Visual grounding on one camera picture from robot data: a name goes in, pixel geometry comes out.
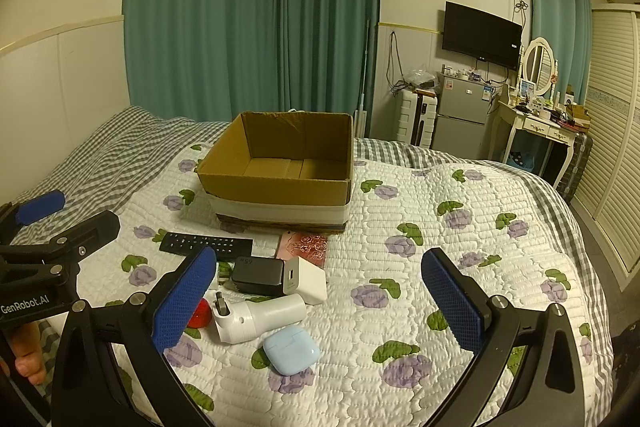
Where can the white floral quilt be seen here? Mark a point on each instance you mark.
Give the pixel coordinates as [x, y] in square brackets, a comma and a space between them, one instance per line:
[400, 217]

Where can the white suitcase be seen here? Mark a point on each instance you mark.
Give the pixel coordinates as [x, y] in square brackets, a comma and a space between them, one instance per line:
[415, 117]

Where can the black charger block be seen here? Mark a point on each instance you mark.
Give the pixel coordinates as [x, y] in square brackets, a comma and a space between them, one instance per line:
[257, 279]

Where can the wide green curtain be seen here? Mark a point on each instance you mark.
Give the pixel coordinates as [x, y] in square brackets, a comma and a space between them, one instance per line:
[200, 7]

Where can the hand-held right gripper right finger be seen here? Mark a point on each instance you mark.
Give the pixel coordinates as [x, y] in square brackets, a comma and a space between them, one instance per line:
[450, 302]

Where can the clear plastic bag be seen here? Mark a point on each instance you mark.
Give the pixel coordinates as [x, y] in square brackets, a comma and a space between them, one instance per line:
[417, 78]

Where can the small picture frame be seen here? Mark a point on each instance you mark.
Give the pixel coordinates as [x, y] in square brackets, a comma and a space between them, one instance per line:
[526, 88]

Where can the white oval mirror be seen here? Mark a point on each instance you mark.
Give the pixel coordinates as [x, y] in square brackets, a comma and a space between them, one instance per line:
[537, 62]

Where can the blue plastic basket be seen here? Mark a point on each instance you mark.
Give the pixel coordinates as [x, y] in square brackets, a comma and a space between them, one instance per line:
[521, 161]

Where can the white pole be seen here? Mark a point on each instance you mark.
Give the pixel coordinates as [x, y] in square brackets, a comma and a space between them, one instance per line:
[362, 82]

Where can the dark checked suitcase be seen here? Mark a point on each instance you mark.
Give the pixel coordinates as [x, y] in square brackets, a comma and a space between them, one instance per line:
[577, 162]

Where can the silver fridge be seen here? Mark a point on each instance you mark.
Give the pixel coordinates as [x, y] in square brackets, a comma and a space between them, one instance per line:
[460, 117]

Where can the light blue earbud case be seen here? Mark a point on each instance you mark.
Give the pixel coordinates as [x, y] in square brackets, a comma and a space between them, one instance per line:
[291, 349]

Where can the narrow light green curtain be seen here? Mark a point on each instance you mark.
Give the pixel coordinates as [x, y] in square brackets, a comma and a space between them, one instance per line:
[555, 17]

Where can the white louvered wardrobe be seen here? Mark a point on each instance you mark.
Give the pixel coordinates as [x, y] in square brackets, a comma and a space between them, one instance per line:
[615, 132]

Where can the white dressing table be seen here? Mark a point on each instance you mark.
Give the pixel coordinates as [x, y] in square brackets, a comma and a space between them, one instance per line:
[535, 124]

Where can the person's left hand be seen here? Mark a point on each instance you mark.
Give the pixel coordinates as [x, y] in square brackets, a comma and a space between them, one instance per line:
[31, 357]

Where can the white charger cube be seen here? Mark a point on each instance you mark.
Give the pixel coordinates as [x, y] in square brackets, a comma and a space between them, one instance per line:
[309, 283]

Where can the small open cardboard box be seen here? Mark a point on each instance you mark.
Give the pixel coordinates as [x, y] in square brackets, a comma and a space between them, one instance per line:
[577, 112]

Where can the black remote control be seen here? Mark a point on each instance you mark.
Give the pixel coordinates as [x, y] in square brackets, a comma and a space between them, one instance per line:
[200, 243]

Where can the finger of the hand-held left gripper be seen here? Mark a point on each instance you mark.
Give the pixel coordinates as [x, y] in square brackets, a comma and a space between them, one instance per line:
[40, 207]
[87, 231]

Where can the black wall television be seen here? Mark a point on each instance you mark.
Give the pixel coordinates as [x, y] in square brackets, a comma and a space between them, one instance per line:
[480, 34]

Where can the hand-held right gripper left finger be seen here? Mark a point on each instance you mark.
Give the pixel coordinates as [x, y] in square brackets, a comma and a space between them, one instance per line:
[185, 299]

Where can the brown cardboard box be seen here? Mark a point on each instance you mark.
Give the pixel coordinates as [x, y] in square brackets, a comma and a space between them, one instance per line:
[280, 199]

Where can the small red round object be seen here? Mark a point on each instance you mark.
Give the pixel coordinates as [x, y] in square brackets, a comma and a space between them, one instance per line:
[200, 315]

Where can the white plug-in device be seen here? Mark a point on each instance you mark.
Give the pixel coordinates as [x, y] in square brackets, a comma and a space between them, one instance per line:
[265, 314]

